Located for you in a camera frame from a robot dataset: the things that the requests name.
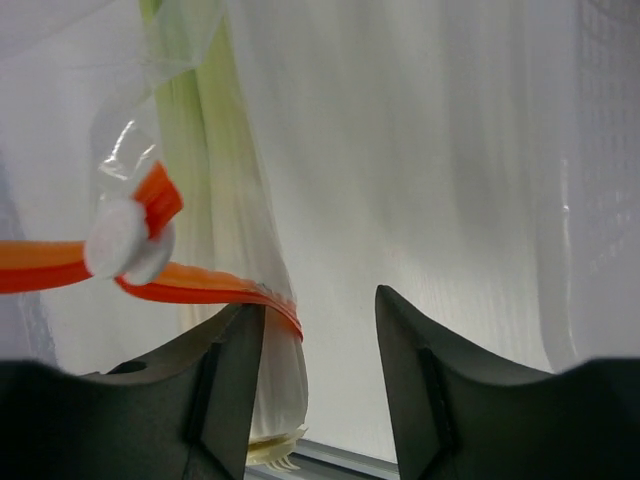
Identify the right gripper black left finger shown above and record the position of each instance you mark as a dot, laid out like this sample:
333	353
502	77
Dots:
181	411

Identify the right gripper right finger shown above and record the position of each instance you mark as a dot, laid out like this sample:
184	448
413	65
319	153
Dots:
459	411

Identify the clear zip top bag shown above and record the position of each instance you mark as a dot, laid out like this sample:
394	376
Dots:
133	236

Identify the white plastic basket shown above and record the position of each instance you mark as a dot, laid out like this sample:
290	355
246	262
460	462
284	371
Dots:
588	97

